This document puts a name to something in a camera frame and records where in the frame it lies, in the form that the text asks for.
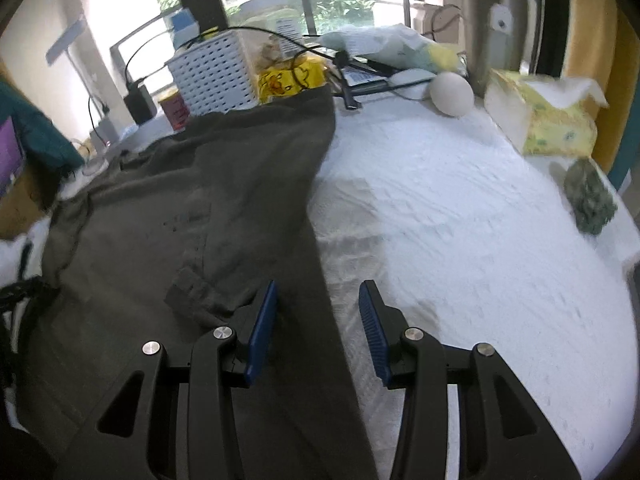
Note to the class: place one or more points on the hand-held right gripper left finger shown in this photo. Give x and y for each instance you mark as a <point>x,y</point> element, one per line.
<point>262,330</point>

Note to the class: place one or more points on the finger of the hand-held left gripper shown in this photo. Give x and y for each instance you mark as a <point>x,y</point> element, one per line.
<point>22,291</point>

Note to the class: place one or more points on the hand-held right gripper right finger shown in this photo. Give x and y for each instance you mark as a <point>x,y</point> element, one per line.
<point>372,332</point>

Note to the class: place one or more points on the olive grey garment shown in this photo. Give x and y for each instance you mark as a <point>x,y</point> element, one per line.
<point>175,200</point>

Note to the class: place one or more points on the cardboard box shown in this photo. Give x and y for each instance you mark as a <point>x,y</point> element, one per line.
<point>22,190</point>

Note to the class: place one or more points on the tablet with purple screen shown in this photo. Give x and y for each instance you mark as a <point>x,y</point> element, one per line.
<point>10,155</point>

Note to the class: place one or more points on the white textured table cover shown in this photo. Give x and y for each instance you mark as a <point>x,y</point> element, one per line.
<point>450,220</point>

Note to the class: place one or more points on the teal curtain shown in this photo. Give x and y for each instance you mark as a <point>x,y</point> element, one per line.
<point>620,175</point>
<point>35,130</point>

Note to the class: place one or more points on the black power adapter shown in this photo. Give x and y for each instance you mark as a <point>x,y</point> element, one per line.
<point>140,102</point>

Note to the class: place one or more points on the white egg-shaped ball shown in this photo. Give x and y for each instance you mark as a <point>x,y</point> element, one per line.
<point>451,95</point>

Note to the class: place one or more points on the yellow snack bag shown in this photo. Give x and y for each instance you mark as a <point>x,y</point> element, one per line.
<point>287,80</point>

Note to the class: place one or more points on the white desk lamp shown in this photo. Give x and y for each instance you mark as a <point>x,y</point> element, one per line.
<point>65,40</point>

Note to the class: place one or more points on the grey green fuzzy bundle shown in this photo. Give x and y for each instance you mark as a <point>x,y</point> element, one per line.
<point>590,200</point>

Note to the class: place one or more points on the white perforated basket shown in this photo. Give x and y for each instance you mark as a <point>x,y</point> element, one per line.
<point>215,75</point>

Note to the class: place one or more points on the yellow green tissue box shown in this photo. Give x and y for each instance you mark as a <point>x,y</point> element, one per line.
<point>545,115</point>

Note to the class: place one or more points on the white plastic bag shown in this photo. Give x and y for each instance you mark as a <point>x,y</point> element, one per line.
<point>390,42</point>

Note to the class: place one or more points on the blue and white bottle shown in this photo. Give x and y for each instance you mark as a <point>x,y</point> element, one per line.
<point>182,25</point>

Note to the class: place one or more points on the grey metal appliance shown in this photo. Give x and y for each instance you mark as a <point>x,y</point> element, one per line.
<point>485,25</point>

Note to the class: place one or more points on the yellow curtain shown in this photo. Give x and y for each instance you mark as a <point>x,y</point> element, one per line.
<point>595,35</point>

